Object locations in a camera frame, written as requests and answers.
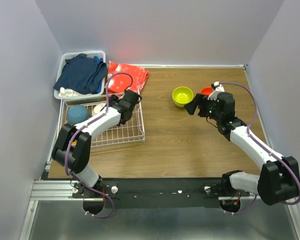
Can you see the dark blue denim cloth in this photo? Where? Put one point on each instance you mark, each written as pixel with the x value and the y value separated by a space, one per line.
pixel 78 74

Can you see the yellow orange bowl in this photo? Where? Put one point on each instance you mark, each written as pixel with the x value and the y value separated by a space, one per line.
pixel 74 143

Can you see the aluminium frame rail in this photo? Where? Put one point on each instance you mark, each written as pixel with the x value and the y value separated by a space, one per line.
pixel 53 214

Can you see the lime green bowl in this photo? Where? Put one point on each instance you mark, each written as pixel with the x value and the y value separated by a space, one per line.
pixel 182 95
pixel 180 105

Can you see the white plastic basket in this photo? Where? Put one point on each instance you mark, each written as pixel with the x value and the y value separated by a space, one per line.
pixel 69 55

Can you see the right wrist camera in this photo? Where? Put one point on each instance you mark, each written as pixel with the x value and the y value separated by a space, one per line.
pixel 217 88

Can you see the red white tie-dye towel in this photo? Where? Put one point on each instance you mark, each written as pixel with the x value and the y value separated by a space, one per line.
pixel 122 81

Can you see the white cloth bag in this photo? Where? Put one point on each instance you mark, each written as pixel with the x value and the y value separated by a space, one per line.
pixel 67 92

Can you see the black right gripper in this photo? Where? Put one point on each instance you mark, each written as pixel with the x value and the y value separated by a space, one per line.
pixel 201 100

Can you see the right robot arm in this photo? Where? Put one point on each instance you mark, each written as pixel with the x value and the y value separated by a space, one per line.
pixel 279 178

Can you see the white wire dish rack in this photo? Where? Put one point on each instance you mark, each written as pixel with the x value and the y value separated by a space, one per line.
pixel 132 131

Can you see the white blue patterned bowl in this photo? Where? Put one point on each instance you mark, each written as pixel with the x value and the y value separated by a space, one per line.
pixel 97 108

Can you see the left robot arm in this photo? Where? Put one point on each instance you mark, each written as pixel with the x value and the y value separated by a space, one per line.
pixel 75 159

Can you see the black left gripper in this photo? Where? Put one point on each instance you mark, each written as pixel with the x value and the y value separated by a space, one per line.
pixel 114 98

